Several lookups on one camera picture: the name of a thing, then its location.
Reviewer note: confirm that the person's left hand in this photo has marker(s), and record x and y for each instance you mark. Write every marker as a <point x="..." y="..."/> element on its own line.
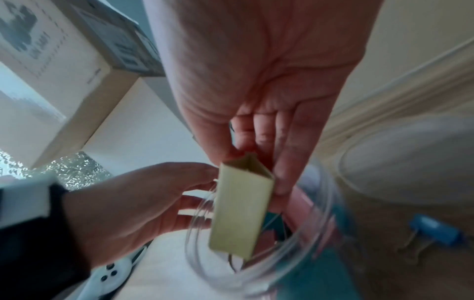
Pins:
<point x="129" y="205"/>

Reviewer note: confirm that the person's right hand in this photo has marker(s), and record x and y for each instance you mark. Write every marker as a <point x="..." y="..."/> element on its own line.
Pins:
<point x="259" y="73"/>

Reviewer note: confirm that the large clear plastic jar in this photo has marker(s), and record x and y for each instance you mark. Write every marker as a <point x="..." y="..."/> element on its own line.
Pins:
<point x="194" y="257"/>

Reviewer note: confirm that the large yellow binder clip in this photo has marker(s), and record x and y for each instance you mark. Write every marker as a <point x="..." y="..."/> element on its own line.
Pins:
<point x="240" y="211"/>

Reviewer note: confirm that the large clear plastic lid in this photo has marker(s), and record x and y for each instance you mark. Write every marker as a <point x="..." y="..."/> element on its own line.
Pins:
<point x="407" y="164"/>

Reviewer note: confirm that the large blue binder clip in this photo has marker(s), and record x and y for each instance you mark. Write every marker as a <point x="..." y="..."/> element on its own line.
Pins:
<point x="437" y="228"/>

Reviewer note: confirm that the white cardboard box brown top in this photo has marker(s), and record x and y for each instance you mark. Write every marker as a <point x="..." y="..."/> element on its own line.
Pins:
<point x="55" y="73"/>

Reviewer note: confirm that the silver bubble foil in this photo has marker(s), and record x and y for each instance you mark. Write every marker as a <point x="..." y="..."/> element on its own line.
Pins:
<point x="70" y="170"/>

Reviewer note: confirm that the white game controller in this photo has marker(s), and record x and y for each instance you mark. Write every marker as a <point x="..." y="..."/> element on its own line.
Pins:
<point x="107" y="275"/>

